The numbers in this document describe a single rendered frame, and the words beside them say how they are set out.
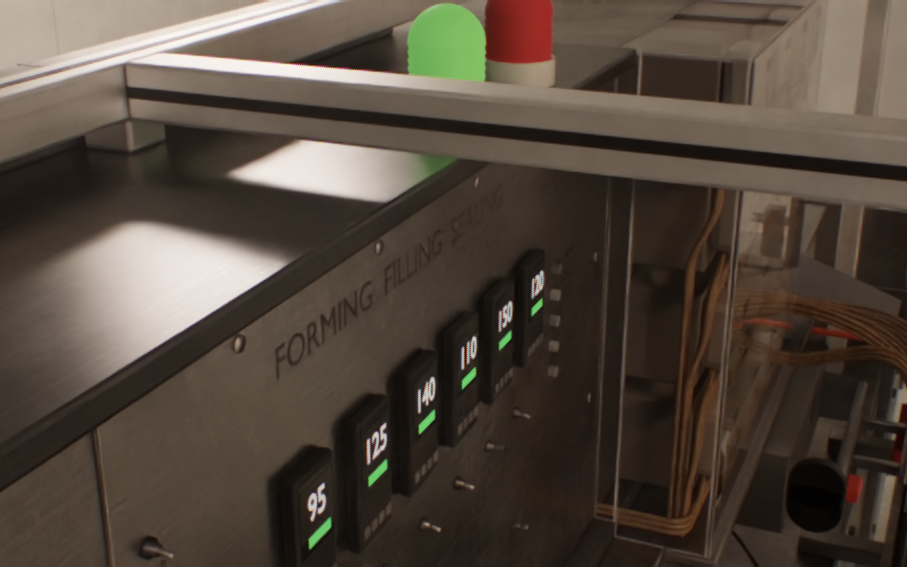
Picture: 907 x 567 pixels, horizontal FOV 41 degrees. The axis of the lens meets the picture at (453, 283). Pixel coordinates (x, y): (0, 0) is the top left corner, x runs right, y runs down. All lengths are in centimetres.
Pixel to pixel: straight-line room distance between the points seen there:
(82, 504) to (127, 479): 3
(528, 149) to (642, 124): 7
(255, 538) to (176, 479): 10
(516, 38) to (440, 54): 15
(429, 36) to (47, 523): 48
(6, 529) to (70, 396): 6
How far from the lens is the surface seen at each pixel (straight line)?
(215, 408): 63
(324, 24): 107
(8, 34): 452
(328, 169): 80
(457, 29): 88
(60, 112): 80
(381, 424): 79
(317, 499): 73
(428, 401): 86
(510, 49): 102
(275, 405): 68
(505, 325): 98
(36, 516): 54
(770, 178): 68
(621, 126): 69
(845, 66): 596
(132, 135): 85
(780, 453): 169
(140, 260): 65
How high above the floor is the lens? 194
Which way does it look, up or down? 21 degrees down
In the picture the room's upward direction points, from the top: straight up
